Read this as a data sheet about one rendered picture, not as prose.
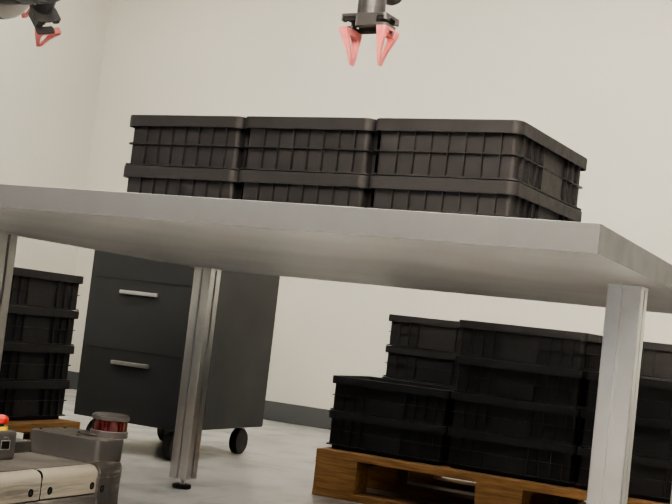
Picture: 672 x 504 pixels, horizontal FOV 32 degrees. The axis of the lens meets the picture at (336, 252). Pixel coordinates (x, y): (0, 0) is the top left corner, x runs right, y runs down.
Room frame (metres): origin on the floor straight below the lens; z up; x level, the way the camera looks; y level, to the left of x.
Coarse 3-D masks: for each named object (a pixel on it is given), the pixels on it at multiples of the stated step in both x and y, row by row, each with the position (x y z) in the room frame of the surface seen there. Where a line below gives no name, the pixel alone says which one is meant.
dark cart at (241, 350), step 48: (96, 288) 4.23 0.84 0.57; (144, 288) 4.14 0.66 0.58; (240, 288) 4.32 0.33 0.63; (96, 336) 4.22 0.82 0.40; (144, 336) 4.13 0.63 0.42; (240, 336) 4.36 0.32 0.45; (96, 384) 4.21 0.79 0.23; (144, 384) 4.12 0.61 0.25; (240, 384) 4.40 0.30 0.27; (240, 432) 4.53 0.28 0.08
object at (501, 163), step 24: (384, 144) 2.20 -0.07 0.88; (408, 144) 2.18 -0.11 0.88; (432, 144) 2.15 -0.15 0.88; (456, 144) 2.13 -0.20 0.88; (480, 144) 2.10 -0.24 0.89; (504, 144) 2.08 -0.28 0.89; (528, 144) 2.12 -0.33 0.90; (384, 168) 2.20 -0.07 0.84; (408, 168) 2.17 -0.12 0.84; (432, 168) 2.15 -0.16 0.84; (456, 168) 2.12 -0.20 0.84; (480, 168) 2.09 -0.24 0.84; (504, 168) 2.08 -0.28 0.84; (528, 168) 2.12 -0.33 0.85; (552, 168) 2.24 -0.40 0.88; (576, 168) 2.36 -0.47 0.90; (552, 192) 2.24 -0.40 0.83; (576, 192) 2.36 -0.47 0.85
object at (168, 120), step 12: (132, 120) 2.49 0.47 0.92; (144, 120) 2.47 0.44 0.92; (156, 120) 2.46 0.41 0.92; (168, 120) 2.44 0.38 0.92; (180, 120) 2.43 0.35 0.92; (192, 120) 2.41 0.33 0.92; (204, 120) 2.40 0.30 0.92; (216, 120) 2.38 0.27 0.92; (228, 120) 2.37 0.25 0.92; (240, 120) 2.36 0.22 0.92
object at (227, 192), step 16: (128, 176) 2.49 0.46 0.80; (144, 176) 2.47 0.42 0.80; (160, 176) 2.44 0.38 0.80; (176, 176) 2.42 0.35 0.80; (192, 176) 2.40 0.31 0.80; (208, 176) 2.38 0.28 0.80; (224, 176) 2.36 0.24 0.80; (144, 192) 2.48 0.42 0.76; (160, 192) 2.46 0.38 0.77; (176, 192) 2.44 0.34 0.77; (192, 192) 2.41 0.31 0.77; (208, 192) 2.39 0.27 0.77; (224, 192) 2.38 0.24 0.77; (240, 192) 2.39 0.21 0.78
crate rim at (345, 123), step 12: (252, 120) 2.34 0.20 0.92; (264, 120) 2.32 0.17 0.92; (276, 120) 2.31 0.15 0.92; (288, 120) 2.30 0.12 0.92; (300, 120) 2.28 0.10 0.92; (312, 120) 2.27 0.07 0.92; (324, 120) 2.25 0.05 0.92; (336, 120) 2.24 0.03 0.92; (348, 120) 2.23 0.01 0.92; (360, 120) 2.22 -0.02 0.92; (372, 120) 2.21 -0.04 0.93
